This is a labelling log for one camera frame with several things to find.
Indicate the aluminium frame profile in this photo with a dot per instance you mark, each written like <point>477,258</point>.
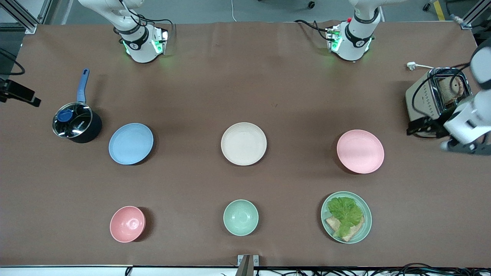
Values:
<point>472,14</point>
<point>21,14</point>

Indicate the brown table cover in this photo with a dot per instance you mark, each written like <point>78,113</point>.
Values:
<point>245,92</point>

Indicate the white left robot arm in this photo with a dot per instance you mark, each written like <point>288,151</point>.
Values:
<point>352,43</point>

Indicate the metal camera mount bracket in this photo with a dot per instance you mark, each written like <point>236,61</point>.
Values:
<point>247,265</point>

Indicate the toast slice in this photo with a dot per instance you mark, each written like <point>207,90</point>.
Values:
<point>356,231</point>
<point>331,223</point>

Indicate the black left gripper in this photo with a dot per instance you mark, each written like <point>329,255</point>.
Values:
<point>432,125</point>

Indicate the pink plate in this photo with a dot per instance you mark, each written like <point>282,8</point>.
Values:
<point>360,151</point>

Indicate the pink bowl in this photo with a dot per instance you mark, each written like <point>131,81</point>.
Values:
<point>127,224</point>

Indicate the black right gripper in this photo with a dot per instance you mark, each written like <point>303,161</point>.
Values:
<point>15,91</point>

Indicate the green plate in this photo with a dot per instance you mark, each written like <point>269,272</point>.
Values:
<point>365,220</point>

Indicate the silver toaster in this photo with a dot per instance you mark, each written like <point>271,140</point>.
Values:
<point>422,100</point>

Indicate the glass lid blue knob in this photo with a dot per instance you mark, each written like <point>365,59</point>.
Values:
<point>72,119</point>

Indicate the green lettuce leaf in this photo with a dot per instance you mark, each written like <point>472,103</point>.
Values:
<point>345,212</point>

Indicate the bread slice in toaster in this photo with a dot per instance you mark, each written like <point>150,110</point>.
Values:
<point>448,91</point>

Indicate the green bowl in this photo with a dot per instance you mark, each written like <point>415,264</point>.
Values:
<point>241,217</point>

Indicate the beige plate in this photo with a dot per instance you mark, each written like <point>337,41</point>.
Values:
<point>244,143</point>

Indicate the black chair caster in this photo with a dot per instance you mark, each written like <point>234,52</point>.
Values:
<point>311,4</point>
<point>426,6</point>

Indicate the blue plate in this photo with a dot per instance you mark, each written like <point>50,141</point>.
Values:
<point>130,143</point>

